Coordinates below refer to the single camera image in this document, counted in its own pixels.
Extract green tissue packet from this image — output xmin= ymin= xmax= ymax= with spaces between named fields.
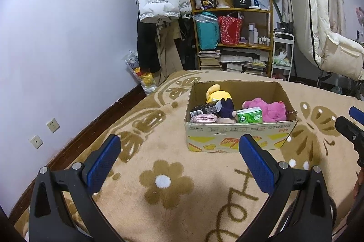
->
xmin=237 ymin=106 xmax=263 ymax=124

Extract white trolley cart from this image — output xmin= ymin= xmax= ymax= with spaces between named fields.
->
xmin=270 ymin=30 xmax=295 ymax=82

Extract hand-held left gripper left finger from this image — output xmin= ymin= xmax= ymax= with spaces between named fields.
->
xmin=28 ymin=134 xmax=126 ymax=242

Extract person's right hand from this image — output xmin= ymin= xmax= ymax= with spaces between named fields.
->
xmin=353 ymin=170 xmax=364 ymax=203

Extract pink plush toy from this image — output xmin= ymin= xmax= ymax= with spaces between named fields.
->
xmin=242 ymin=98 xmax=288 ymax=122

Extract printed cardboard box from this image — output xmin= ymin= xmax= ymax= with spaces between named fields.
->
xmin=184 ymin=80 xmax=298 ymax=152

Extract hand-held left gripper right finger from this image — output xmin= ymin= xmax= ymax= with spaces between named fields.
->
xmin=236 ymin=133 xmax=334 ymax=242

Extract stack of books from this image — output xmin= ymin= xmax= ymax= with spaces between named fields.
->
xmin=198 ymin=49 xmax=222 ymax=70

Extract black hanging garment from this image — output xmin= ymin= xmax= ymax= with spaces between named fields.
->
xmin=136 ymin=0 xmax=161 ymax=73

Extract pile of books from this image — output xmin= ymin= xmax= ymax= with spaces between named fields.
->
xmin=220 ymin=47 xmax=269 ymax=76

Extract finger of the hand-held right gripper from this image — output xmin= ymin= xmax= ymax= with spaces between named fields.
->
xmin=349 ymin=106 xmax=364 ymax=127
xmin=335 ymin=116 xmax=364 ymax=167

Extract cream puffer coat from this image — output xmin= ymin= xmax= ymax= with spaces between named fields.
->
xmin=287 ymin=0 xmax=364 ymax=80

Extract white wall socket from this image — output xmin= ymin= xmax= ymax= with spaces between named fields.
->
xmin=30 ymin=135 xmax=44 ymax=149
xmin=46 ymin=118 xmax=60 ymax=133

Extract wooden shelf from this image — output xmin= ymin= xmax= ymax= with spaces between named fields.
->
xmin=191 ymin=0 xmax=274 ymax=78

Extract plastic bag of toys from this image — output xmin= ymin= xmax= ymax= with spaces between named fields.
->
xmin=123 ymin=50 xmax=158 ymax=95

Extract yellow plush toy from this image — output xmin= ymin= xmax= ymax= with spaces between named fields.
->
xmin=205 ymin=84 xmax=232 ymax=104

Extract beige flower rug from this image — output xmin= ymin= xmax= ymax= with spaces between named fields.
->
xmin=8 ymin=69 xmax=364 ymax=242

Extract pink knitted cloth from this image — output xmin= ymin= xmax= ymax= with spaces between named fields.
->
xmin=190 ymin=114 xmax=218 ymax=125

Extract black carton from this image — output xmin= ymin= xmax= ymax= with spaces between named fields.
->
xmin=190 ymin=100 xmax=223 ymax=117

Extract black hanging jacket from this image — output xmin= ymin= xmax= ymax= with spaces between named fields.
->
xmin=179 ymin=15 xmax=198 ymax=70

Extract beige hanging coat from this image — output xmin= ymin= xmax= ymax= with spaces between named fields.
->
xmin=155 ymin=19 xmax=185 ymax=80

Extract teal bag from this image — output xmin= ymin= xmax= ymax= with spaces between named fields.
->
xmin=195 ymin=12 xmax=221 ymax=51

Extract soft items in cart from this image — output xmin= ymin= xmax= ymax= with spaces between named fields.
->
xmin=273 ymin=47 xmax=292 ymax=66

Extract red patterned bag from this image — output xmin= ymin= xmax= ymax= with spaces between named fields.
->
xmin=218 ymin=15 xmax=244 ymax=45

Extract white and dark plush toy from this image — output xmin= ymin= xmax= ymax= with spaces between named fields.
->
xmin=217 ymin=97 xmax=237 ymax=125

